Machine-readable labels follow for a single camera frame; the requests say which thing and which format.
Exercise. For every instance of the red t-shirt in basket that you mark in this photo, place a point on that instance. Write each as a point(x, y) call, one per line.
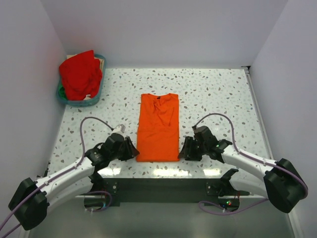
point(81, 76)

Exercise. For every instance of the green garment in basket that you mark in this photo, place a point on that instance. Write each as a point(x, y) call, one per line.
point(61, 92)

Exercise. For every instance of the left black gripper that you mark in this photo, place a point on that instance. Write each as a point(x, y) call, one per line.
point(131, 150)

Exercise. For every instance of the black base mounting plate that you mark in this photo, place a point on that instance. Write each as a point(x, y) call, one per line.
point(166, 190)

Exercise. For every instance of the orange t-shirt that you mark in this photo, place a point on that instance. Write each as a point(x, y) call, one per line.
point(158, 128)

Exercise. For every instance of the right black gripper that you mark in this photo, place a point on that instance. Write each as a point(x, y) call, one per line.
point(186, 152)

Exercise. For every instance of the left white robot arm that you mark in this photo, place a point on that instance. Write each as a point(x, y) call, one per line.
point(34, 198)

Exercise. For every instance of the teal plastic basket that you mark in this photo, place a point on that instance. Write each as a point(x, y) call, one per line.
point(82, 103)

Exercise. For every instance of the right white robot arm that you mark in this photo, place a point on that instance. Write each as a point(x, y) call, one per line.
point(277, 181)

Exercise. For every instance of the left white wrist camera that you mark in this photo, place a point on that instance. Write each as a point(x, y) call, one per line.
point(119, 129)

